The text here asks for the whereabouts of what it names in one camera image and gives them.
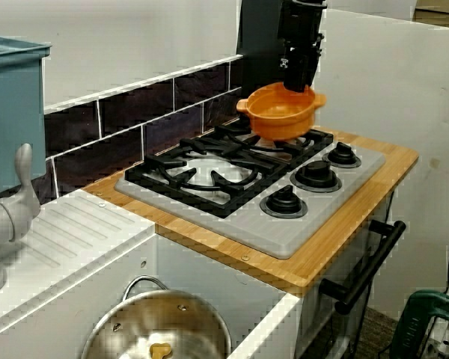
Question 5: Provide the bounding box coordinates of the green clamp tool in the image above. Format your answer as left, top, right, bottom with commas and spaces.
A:
391, 290, 449, 359

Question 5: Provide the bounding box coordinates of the grey toy stove plate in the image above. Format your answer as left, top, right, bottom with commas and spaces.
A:
114, 140, 387, 260

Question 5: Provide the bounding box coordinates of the white toy sink unit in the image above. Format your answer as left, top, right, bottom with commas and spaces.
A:
0, 188, 304, 359

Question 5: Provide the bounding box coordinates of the orange plastic toy pot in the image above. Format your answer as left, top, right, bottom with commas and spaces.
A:
236, 82, 327, 142

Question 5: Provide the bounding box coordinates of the black oven door handle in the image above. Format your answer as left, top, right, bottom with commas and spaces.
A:
319, 219, 407, 315

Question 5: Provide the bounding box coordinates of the dark tile backsplash panel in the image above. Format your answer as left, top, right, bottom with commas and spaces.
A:
31, 54, 244, 205

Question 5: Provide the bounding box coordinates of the black stove knob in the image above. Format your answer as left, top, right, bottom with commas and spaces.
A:
290, 160, 343, 194
321, 141, 362, 168
260, 185, 308, 218

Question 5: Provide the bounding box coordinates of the yellow plastic toy piece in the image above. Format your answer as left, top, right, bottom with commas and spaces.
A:
149, 342, 172, 359

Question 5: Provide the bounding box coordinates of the black burner grate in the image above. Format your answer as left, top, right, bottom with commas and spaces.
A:
179, 118, 336, 169
125, 140, 287, 220

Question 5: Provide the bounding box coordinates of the teal blue box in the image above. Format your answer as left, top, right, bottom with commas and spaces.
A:
0, 34, 52, 191

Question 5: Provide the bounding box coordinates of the grey toy faucet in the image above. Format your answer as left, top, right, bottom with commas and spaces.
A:
0, 143, 42, 298

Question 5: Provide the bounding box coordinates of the stainless steel pot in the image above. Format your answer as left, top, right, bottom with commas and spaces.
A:
81, 275, 233, 359

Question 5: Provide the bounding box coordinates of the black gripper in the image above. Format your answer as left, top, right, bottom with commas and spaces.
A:
278, 4, 325, 93

